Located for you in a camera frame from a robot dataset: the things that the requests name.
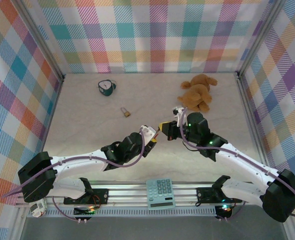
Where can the small circuit board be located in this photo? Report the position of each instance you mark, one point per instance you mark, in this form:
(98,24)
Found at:
(85,211)
(223,211)

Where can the brown teddy bear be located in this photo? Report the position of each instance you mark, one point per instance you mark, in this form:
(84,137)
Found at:
(197,95)

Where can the aluminium frame post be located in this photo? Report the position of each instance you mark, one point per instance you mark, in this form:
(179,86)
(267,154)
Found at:
(260,37)
(40,37)

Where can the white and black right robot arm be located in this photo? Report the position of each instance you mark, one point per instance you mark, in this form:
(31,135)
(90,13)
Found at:
(245,167)

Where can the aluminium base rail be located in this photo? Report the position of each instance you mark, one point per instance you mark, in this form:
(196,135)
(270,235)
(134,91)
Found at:
(127,195)

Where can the small brass padlock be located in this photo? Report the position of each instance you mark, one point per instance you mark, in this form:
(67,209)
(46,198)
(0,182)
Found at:
(127,114)

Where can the white cylinder with printed labels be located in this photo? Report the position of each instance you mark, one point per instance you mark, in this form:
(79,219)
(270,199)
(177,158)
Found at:
(37,207)

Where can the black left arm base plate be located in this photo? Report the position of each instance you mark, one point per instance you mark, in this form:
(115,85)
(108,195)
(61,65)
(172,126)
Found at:
(102,196)

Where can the aluminium side rail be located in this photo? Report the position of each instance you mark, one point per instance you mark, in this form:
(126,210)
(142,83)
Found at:
(252,125)

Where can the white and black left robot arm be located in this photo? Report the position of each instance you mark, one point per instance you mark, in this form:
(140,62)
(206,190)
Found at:
(77,165)

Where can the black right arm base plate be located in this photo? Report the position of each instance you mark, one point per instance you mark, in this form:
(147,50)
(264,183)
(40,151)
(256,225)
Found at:
(205,193)

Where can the grey calculator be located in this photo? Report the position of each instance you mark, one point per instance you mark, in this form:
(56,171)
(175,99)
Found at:
(160,192)

